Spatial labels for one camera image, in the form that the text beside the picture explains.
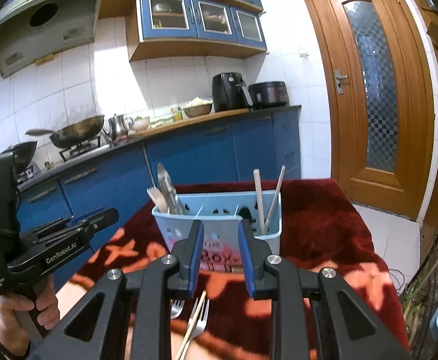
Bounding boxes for steel wok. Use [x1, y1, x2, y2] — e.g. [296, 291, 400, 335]
[25, 115, 104, 149]

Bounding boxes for blue wall cabinet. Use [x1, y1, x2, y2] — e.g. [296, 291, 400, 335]
[99, 0, 267, 61]

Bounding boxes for person's left hand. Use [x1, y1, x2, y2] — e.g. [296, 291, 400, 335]
[0, 275, 60, 358]

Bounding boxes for range hood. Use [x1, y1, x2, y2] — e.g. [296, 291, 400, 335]
[0, 0, 100, 78]

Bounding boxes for black air fryer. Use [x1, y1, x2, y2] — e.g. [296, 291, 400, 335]
[212, 72, 253, 112]

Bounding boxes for black wok at left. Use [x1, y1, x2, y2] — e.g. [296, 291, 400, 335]
[4, 141, 37, 174]

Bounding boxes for light blue utensil box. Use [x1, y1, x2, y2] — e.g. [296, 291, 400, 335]
[151, 190, 282, 273]

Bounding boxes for bowl of food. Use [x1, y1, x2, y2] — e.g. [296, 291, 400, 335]
[182, 97, 212, 118]

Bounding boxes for white plastic chopstick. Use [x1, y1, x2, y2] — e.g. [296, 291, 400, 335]
[253, 168, 266, 235]

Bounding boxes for silver metal fork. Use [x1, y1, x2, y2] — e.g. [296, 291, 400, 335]
[180, 296, 210, 360]
[170, 300, 185, 320]

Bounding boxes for black plastic spoon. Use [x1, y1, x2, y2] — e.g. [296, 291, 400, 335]
[237, 206, 253, 223]

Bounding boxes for steel kettle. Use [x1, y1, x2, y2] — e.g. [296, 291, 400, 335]
[103, 114, 133, 142]

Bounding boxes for red floral blanket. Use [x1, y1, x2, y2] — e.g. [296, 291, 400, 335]
[57, 179, 408, 359]

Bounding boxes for small white bowl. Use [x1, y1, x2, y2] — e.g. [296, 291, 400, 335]
[131, 117, 150, 132]

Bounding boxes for wooden door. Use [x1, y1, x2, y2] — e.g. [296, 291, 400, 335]
[305, 0, 434, 219]

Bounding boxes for dark rice cooker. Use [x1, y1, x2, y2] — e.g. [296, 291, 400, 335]
[249, 81, 290, 110]

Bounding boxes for blue base cabinets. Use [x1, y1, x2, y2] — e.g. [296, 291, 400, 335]
[0, 105, 303, 312]

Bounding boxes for black wire rack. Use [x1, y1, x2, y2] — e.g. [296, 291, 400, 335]
[399, 236, 438, 359]

